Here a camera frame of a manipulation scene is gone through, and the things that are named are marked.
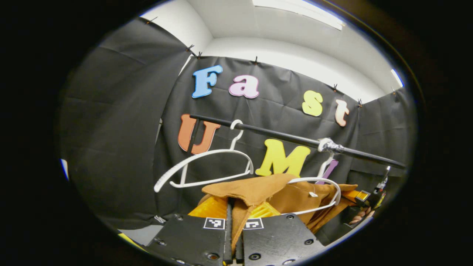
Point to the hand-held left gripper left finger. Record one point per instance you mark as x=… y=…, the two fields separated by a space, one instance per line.
x=228 y=240

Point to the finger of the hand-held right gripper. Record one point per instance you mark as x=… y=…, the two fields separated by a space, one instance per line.
x=362 y=195

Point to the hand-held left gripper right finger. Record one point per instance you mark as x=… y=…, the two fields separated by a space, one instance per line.
x=277 y=236

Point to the white clothes hanger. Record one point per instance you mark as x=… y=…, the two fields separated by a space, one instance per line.
x=207 y=154
x=334 y=188

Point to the brown collared shirt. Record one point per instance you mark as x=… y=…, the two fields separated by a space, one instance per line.
x=255 y=190

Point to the white empty clothes hanger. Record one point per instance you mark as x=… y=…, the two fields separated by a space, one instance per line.
x=207 y=154

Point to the silver tape wrap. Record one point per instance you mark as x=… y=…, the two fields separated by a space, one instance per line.
x=329 y=145

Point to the small ceiling light panel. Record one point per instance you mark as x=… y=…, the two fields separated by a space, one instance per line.
x=397 y=77

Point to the black backdrop cloth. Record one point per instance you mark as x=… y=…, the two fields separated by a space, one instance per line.
x=111 y=129

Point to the row of black clips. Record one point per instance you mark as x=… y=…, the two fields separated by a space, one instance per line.
x=255 y=60

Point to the large ceiling light panel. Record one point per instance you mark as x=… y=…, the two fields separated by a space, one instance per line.
x=303 y=9

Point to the black clothes rail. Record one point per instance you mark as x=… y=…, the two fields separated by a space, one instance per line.
x=281 y=135

